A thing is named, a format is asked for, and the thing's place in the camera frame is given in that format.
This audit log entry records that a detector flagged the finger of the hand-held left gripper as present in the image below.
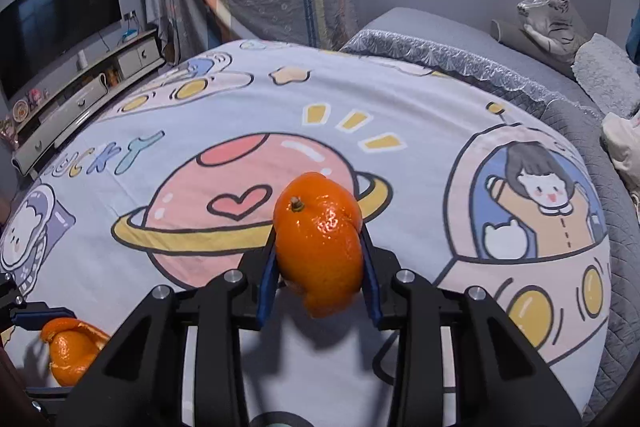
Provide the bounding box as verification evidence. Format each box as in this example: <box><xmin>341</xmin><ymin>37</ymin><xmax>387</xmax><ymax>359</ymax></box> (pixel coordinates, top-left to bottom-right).
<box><xmin>0</xmin><ymin>272</ymin><xmax>77</xmax><ymax>333</ymax></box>
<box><xmin>22</xmin><ymin>384</ymin><xmax>76</xmax><ymax>418</ymax></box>

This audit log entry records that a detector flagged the cartoon printed blanket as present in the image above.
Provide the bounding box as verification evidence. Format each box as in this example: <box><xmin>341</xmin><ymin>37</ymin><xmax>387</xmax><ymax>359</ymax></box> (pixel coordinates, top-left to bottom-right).
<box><xmin>0</xmin><ymin>38</ymin><xmax>613</xmax><ymax>427</ymax></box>

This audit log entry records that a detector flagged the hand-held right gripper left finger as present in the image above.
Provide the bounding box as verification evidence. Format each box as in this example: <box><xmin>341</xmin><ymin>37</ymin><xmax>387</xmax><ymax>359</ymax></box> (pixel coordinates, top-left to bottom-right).
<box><xmin>56</xmin><ymin>227</ymin><xmax>281</xmax><ymax>427</ymax></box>

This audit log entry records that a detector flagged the beige clothes pile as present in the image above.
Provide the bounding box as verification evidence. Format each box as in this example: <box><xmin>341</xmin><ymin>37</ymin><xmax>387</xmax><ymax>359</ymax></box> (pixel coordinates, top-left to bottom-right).
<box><xmin>600</xmin><ymin>111</ymin><xmax>640</xmax><ymax>195</ymax></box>

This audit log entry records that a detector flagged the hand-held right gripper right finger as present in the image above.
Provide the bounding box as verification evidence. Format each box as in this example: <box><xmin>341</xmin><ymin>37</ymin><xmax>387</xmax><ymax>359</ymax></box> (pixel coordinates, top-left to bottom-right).
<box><xmin>357</xmin><ymin>224</ymin><xmax>583</xmax><ymax>427</ymax></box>

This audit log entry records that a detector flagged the black flat television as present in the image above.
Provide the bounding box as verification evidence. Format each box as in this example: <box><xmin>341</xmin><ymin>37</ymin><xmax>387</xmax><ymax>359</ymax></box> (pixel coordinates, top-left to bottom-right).
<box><xmin>0</xmin><ymin>0</ymin><xmax>123</xmax><ymax>105</ymax></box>

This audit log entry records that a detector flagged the grey television cabinet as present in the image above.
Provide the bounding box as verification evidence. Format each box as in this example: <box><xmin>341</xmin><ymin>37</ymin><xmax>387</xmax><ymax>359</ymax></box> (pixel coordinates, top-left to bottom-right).
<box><xmin>11</xmin><ymin>29</ymin><xmax>167</xmax><ymax>178</ymax></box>

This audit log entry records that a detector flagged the grey quilted sofa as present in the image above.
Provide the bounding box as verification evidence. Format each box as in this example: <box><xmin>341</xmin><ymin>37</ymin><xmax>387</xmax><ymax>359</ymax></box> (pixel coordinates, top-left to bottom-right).
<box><xmin>340</xmin><ymin>7</ymin><xmax>640</xmax><ymax>427</ymax></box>

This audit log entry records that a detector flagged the white tiger plush toy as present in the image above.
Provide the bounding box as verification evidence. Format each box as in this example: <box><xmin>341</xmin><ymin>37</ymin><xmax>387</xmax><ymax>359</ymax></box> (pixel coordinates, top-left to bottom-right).
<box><xmin>517</xmin><ymin>0</ymin><xmax>590</xmax><ymax>56</ymax></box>

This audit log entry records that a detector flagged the orange peel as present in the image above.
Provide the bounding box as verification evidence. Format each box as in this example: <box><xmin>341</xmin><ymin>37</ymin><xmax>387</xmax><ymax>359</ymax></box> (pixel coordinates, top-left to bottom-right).
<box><xmin>272</xmin><ymin>172</ymin><xmax>365</xmax><ymax>319</ymax></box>
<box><xmin>40</xmin><ymin>318</ymin><xmax>111</xmax><ymax>387</ymax></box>

